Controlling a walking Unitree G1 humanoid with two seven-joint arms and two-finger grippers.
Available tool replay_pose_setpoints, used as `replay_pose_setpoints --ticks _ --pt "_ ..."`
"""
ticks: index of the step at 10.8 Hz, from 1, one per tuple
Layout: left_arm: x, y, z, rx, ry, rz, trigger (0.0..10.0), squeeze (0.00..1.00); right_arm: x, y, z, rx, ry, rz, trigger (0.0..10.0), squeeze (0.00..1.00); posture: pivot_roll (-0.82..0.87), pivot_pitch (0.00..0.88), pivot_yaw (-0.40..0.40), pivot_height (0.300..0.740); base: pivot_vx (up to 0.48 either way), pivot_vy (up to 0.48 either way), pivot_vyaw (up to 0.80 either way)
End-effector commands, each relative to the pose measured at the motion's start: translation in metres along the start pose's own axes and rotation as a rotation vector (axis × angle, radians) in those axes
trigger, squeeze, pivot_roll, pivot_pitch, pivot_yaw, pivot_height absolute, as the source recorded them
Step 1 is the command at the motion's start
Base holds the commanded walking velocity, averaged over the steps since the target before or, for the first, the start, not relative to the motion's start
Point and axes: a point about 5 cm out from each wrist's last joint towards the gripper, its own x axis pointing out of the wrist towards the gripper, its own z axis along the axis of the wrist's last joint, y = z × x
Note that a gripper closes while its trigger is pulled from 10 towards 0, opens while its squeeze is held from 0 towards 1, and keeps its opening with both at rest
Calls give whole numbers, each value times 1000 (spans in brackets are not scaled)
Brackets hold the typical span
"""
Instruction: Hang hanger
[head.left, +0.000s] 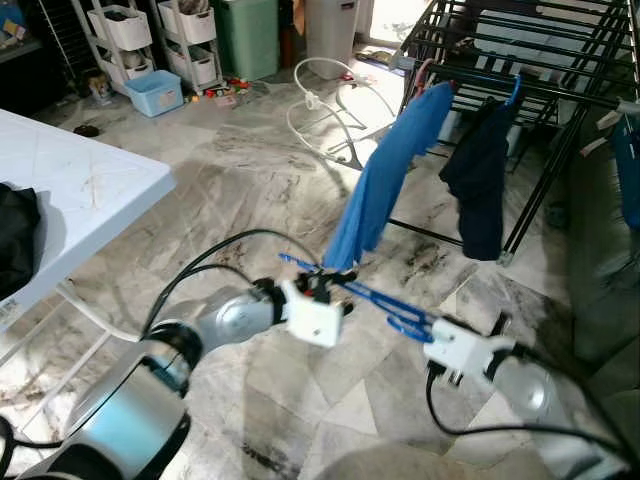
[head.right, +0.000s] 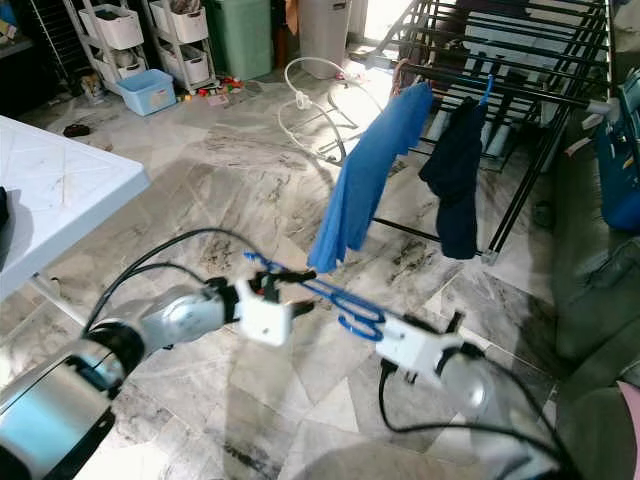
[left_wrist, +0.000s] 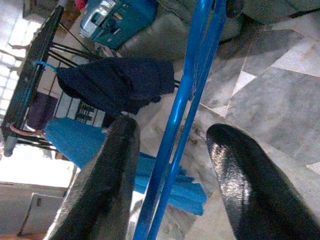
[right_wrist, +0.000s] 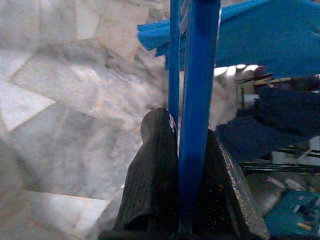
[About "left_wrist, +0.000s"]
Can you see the pink plastic hanger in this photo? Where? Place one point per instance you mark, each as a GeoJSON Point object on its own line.
{"type": "Point", "coordinates": [27, 132]}

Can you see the grey-green leather sofa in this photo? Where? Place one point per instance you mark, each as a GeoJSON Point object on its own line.
{"type": "Point", "coordinates": [162, 37]}

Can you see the blue plastic hanger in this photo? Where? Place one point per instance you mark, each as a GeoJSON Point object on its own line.
{"type": "Point", "coordinates": [175, 117]}
{"type": "Point", "coordinates": [46, 65]}

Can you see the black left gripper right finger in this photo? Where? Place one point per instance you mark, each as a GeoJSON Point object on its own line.
{"type": "Point", "coordinates": [250, 200]}

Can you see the black metal drying rack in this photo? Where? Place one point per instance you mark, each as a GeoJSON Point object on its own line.
{"type": "Point", "coordinates": [41, 52]}

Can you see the dark navy garment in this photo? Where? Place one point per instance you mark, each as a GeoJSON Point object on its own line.
{"type": "Point", "coordinates": [112, 82]}

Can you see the blue hard suitcase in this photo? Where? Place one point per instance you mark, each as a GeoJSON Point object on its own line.
{"type": "Point", "coordinates": [125, 25]}

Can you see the bright blue shirt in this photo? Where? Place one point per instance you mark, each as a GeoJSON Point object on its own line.
{"type": "Point", "coordinates": [72, 140]}

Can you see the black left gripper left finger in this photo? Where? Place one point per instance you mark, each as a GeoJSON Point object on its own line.
{"type": "Point", "coordinates": [105, 187]}

